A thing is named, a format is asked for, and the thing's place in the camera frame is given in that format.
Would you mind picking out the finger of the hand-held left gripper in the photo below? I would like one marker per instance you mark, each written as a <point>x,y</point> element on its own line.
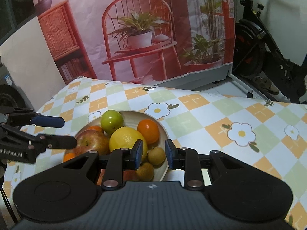
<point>60,141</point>
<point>48,121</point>

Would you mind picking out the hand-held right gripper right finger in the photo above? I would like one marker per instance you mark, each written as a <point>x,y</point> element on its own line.
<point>169,154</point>

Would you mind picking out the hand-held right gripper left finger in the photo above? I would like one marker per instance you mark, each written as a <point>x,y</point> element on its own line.
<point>138,154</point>

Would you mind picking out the small brown fruit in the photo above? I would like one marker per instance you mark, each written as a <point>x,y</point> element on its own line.
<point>145,172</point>
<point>156,157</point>

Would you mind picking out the yellow citrus fruit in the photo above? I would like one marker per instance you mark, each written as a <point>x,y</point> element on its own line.
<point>124,139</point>

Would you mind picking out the red yellow apple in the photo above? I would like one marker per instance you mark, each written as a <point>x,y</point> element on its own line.
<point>92,143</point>

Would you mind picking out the beige round plate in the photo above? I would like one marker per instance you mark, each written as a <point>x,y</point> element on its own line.
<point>130,116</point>

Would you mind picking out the green apple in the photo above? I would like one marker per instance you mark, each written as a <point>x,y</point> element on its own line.
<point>111,122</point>

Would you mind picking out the checked floral tablecloth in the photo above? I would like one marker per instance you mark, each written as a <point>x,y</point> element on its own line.
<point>203,124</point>

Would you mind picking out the pink printed room backdrop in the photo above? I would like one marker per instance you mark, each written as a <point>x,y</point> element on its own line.
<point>84,28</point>

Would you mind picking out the pair of brown shoes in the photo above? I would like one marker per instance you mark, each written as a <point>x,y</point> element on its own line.
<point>268,86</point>

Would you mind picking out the black exercise bike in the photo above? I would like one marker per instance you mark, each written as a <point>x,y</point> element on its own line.
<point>249,52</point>

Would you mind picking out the white metal rail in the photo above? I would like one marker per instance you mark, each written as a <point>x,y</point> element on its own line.
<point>239,85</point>

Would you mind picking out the dark window with grey frame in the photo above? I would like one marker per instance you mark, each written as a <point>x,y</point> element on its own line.
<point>14,4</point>

